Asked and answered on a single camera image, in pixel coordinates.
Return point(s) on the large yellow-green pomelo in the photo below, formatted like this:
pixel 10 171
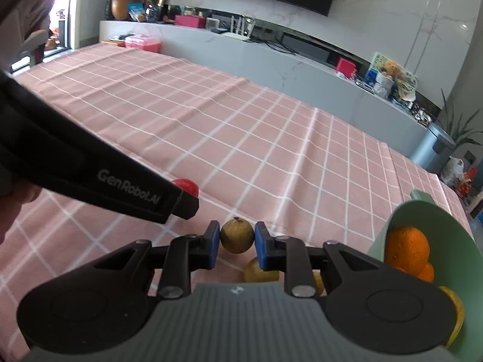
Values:
pixel 454 316

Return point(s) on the green plastic colander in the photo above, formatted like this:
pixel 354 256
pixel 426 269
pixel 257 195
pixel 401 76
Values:
pixel 452 233

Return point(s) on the grey marble media cabinet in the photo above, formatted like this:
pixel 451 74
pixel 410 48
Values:
pixel 264 68

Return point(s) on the red gift bag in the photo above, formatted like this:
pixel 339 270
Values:
pixel 467 184

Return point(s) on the beige cap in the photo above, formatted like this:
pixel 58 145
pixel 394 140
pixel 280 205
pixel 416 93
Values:
pixel 406 93

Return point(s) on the blue snack packet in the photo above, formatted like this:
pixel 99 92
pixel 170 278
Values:
pixel 136 11

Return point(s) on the small red tomato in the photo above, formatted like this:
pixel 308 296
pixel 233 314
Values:
pixel 186 186

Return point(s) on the small white display device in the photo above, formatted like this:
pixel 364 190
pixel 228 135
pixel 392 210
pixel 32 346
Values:
pixel 214 22

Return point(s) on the brown round vase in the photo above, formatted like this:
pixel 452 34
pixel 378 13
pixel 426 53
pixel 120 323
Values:
pixel 124 5

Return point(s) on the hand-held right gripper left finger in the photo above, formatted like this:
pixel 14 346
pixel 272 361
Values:
pixel 213 245

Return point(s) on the tall floor plant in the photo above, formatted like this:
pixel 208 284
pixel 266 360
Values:
pixel 458 124

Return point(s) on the red box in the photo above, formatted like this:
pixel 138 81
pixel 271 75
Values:
pixel 345 68

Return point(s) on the white router with antennas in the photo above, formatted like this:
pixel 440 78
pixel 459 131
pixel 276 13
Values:
pixel 239 36

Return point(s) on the white plastic bag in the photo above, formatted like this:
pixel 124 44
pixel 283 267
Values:
pixel 452 171

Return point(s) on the pink checked tablecloth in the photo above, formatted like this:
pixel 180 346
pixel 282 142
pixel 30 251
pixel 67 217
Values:
pixel 226 139

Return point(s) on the person's left hand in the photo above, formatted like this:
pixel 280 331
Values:
pixel 15 215

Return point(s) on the orange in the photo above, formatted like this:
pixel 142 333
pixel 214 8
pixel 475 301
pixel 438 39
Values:
pixel 426 273
pixel 407 247

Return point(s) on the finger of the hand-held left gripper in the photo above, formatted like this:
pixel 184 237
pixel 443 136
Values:
pixel 186 205

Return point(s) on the pink flat box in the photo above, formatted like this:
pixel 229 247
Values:
pixel 190 21

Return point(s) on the grey pedal bin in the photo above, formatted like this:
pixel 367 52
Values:
pixel 432 147

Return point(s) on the colourful picture board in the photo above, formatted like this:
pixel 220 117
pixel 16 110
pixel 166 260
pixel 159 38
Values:
pixel 377 60

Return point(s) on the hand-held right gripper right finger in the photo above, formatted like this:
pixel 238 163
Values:
pixel 260 247

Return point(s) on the small brown kiwi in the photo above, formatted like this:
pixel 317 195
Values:
pixel 319 282
pixel 258 271
pixel 236 239

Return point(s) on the wooden box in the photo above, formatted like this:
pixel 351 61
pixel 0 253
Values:
pixel 117 40

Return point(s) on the pink storage case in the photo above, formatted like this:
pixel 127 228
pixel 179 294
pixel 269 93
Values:
pixel 143 43

